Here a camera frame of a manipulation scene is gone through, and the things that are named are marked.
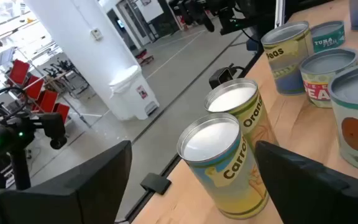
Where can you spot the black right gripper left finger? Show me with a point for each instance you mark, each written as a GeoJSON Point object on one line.
{"type": "Point", "coordinates": [73, 199]}

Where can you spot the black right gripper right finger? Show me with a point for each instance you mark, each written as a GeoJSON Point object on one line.
{"type": "Point", "coordinates": [315, 202]}

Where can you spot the white mixed vegetables can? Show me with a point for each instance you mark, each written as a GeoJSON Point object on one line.
{"type": "Point", "coordinates": [356, 133]}

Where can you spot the tall Carrots label can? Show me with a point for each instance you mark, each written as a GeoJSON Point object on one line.
{"type": "Point", "coordinates": [228, 180]}

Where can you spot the short Sweet Peas can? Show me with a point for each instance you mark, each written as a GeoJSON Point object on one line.
{"type": "Point", "coordinates": [319, 87]}

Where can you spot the tall Oranges label can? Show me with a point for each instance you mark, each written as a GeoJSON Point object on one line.
{"type": "Point", "coordinates": [232, 99]}

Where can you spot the tall blue Peas can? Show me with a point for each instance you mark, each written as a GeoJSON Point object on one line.
{"type": "Point", "coordinates": [286, 62]}

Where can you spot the teal Tuna Fish can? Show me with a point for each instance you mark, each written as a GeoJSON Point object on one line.
{"type": "Point", "coordinates": [328, 40]}

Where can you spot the black table edge clamp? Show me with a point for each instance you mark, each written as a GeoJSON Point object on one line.
{"type": "Point", "coordinates": [155, 183]}

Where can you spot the red chair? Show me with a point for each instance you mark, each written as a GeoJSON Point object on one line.
{"type": "Point", "coordinates": [34, 87]}
{"type": "Point", "coordinates": [19, 72]}
{"type": "Point", "coordinates": [46, 101]}
{"type": "Point", "coordinates": [62, 112]}

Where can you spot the white pedal trash bin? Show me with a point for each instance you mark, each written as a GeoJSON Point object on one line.
{"type": "Point", "coordinates": [132, 96]}

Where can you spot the white round pillar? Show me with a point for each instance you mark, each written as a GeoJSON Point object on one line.
{"type": "Point", "coordinates": [73, 46]}

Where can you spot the black aluminium table frame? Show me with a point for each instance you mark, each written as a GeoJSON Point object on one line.
{"type": "Point", "coordinates": [137, 209]}

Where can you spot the small black camera box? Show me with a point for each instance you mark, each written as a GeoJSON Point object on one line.
{"type": "Point", "coordinates": [221, 77]}

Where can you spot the white wall thermostat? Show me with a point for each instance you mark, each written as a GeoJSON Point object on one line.
{"type": "Point", "coordinates": [97, 34]}

